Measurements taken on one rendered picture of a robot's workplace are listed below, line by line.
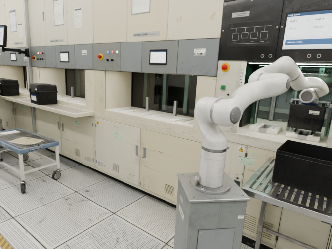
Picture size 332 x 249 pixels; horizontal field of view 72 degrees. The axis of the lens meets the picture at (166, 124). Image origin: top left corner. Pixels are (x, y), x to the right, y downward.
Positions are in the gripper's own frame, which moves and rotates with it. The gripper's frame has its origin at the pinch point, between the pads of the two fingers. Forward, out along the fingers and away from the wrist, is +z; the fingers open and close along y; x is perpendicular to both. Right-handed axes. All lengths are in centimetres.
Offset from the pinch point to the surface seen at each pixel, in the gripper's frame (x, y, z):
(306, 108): -9.5, -0.6, -10.9
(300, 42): 32.0, -8.7, -31.3
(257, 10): 53, -37, -31
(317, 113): -12.0, 6.5, -10.8
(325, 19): 44, 2, -31
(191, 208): -47, -29, -118
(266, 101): -13, -42, 59
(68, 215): -119, -161, -97
